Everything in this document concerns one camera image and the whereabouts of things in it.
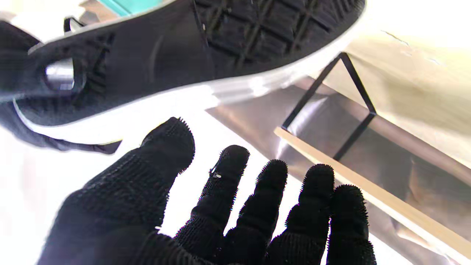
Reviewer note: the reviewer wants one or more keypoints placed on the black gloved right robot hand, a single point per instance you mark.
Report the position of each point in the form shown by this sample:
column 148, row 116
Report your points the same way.
column 22, row 73

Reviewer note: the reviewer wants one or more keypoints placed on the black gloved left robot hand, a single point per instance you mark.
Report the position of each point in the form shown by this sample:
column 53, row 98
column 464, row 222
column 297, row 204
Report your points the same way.
column 121, row 206

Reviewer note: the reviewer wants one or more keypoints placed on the yellow canvas sneaker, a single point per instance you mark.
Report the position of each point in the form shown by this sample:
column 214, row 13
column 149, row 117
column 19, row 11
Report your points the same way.
column 184, row 55

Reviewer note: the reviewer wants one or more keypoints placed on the green plastic basket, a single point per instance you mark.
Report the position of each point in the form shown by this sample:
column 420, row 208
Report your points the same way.
column 128, row 4

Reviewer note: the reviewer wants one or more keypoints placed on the small wooden black-legged bench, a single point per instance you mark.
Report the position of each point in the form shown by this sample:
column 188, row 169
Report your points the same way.
column 386, row 201

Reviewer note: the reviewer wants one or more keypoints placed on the dark brown leather sofa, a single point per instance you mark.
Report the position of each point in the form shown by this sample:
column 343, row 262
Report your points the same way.
column 386, row 154

